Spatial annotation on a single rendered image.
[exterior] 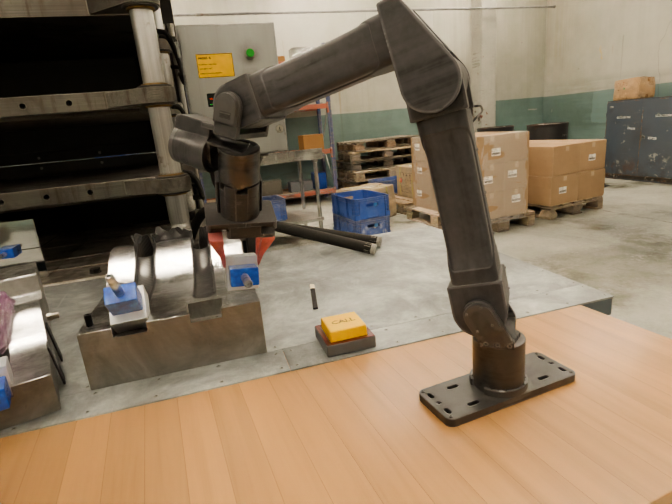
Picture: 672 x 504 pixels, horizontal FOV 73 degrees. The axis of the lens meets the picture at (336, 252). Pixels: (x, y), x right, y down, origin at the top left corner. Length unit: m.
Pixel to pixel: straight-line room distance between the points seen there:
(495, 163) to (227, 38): 3.32
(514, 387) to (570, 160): 4.73
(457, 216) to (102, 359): 0.53
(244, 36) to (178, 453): 1.26
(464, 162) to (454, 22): 8.28
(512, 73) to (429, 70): 8.84
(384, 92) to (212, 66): 6.61
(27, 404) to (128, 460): 0.19
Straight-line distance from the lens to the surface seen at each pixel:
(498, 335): 0.56
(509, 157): 4.60
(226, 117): 0.60
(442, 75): 0.50
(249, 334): 0.73
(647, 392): 0.69
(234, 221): 0.67
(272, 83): 0.59
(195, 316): 0.76
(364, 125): 7.88
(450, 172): 0.53
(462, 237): 0.54
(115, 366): 0.75
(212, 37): 1.57
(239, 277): 0.70
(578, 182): 5.41
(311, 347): 0.75
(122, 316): 0.73
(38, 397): 0.75
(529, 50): 9.59
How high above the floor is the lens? 1.14
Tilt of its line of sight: 16 degrees down
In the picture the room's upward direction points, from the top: 5 degrees counter-clockwise
